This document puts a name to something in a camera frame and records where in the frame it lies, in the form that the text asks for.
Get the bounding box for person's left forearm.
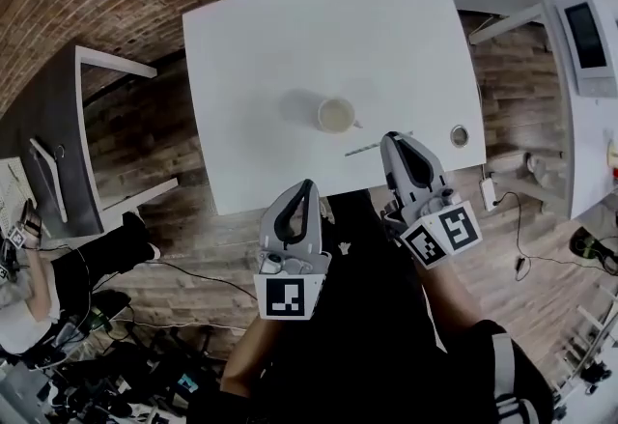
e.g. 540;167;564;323
219;315;291;397

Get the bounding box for dark grey table white legs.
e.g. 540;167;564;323
28;43;180;240

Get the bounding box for black cable with adapter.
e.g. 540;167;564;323
494;191;532;281

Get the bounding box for white power strip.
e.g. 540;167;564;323
479;177;498;213

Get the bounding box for person's black clothing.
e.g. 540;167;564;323
185;189;556;424

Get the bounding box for long white table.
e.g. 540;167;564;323
467;0;618;220

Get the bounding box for person's right forearm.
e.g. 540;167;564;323
419;262;489;331

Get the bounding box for black and green headset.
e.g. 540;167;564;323
568;225;618;276

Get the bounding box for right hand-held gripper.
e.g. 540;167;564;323
380;131;484;271

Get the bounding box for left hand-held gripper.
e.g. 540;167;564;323
253;179;333;321

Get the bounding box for white microwave oven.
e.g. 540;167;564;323
554;0;618;99

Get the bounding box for cream ceramic mug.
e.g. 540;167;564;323
317;97;363;133

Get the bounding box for white perforated board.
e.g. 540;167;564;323
0;155;35;238

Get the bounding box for white square table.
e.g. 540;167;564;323
182;0;487;216

